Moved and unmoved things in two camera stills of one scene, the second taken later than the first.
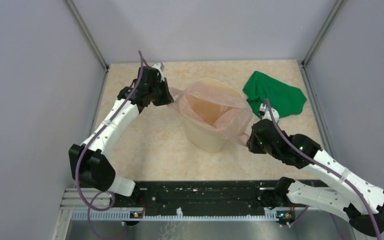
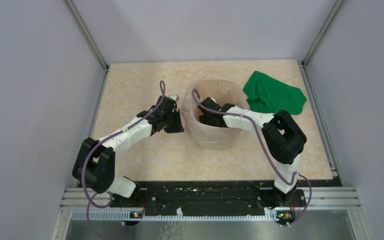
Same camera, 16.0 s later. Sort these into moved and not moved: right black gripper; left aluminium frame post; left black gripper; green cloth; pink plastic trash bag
Moved: right black gripper; left black gripper; pink plastic trash bag
Not moved: left aluminium frame post; green cloth
